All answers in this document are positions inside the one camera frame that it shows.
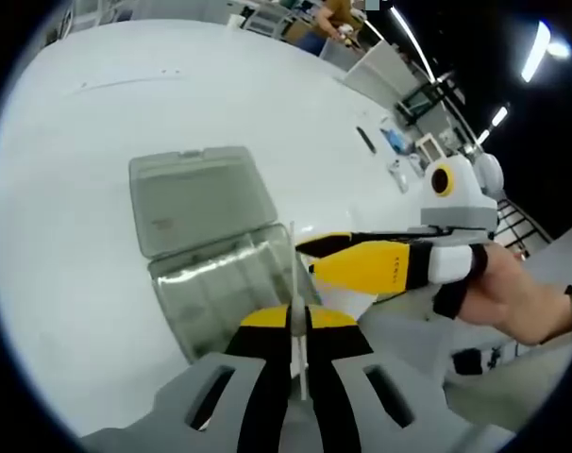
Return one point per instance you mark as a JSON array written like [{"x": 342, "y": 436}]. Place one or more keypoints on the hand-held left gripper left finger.
[{"x": 262, "y": 387}]

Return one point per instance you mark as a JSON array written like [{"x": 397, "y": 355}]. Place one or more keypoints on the grey transparent guide fixture box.
[{"x": 196, "y": 198}]

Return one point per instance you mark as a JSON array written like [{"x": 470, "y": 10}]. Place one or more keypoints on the black oblong remote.
[{"x": 366, "y": 139}]

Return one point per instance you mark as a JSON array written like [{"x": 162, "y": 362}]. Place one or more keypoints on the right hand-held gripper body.
[{"x": 460, "y": 193}]

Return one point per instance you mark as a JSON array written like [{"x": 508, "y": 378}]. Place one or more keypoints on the white cup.
[{"x": 235, "y": 21}]

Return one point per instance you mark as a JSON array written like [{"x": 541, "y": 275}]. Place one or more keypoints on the grey desk partition panel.
[{"x": 375, "y": 75}]

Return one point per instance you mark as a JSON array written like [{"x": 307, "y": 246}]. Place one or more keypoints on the blue packet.
[{"x": 392, "y": 140}]

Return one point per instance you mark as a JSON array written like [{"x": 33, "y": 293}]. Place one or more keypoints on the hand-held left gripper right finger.
[{"x": 338, "y": 387}]

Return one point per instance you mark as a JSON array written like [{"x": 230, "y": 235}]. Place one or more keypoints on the white handheld controller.
[{"x": 399, "y": 181}]

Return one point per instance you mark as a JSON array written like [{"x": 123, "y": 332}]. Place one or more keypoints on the small black device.
[{"x": 467, "y": 362}]

